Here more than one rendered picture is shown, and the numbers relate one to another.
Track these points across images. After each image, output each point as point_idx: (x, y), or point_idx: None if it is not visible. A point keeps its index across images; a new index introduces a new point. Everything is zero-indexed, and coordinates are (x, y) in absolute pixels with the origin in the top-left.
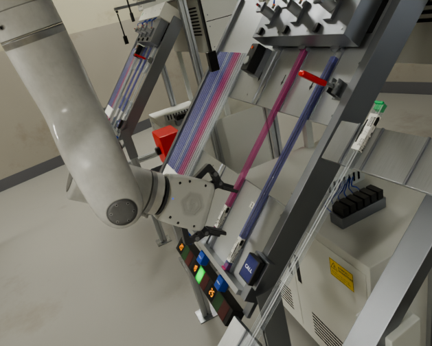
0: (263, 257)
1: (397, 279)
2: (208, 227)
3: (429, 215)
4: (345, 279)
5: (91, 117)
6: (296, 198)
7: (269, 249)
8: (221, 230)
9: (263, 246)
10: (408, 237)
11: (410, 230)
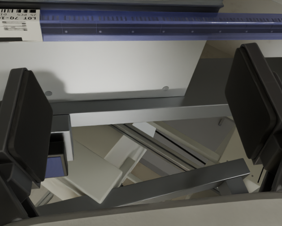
0: (72, 146)
1: (147, 202)
2: (28, 168)
3: (201, 188)
4: None
5: None
6: (210, 116)
7: (88, 123)
8: (44, 110)
9: (76, 88)
10: (182, 192)
11: (188, 190)
